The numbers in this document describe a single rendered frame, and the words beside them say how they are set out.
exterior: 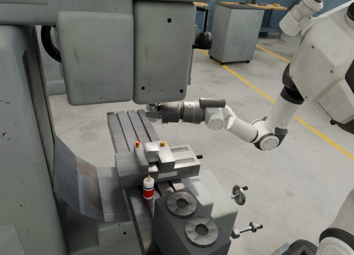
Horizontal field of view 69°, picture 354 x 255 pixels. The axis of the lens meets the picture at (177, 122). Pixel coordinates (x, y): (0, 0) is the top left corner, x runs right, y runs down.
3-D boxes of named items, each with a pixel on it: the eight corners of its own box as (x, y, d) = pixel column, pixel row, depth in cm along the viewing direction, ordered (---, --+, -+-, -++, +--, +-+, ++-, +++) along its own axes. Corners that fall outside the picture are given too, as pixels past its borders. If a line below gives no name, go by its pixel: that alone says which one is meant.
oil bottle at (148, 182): (151, 190, 105) (153, 170, 99) (154, 198, 102) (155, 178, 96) (141, 193, 104) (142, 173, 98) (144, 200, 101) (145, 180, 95)
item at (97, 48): (120, 73, 98) (118, -2, 85) (134, 103, 79) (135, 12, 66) (67, 76, 92) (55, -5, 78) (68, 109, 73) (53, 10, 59)
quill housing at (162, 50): (168, 80, 105) (175, -8, 88) (188, 104, 89) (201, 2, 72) (121, 82, 98) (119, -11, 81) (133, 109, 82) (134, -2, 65)
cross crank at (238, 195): (237, 193, 157) (242, 178, 151) (248, 208, 148) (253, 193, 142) (214, 198, 152) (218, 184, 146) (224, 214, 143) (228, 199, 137)
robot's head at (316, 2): (306, 29, 79) (298, 12, 82) (330, 6, 72) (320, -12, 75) (291, 25, 76) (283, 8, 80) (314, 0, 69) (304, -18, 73)
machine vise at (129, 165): (187, 155, 127) (189, 136, 121) (198, 176, 115) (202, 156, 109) (115, 165, 116) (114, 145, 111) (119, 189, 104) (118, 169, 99)
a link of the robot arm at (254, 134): (223, 123, 109) (254, 140, 117) (230, 139, 101) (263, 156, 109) (241, 105, 104) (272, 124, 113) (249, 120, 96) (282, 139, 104)
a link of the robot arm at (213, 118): (190, 113, 105) (217, 114, 106) (192, 132, 97) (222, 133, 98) (194, 90, 97) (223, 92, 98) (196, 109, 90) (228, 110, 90)
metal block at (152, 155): (155, 152, 114) (155, 141, 111) (158, 160, 109) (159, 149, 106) (143, 154, 112) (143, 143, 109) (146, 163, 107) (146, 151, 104)
